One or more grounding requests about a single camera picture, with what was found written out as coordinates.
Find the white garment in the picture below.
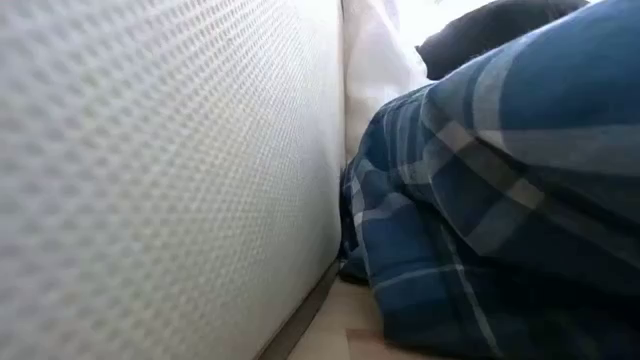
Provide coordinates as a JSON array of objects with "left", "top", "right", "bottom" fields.
[{"left": 341, "top": 0, "right": 436, "bottom": 164}]

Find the blue plaid shirt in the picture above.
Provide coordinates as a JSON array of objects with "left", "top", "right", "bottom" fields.
[{"left": 339, "top": 0, "right": 640, "bottom": 360}]

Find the black garment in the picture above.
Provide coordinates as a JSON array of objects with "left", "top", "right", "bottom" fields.
[{"left": 414, "top": 0, "right": 591, "bottom": 81}]

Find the beige fabric storage bin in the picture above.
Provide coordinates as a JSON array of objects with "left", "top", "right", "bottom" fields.
[{"left": 0, "top": 0, "right": 346, "bottom": 360}]

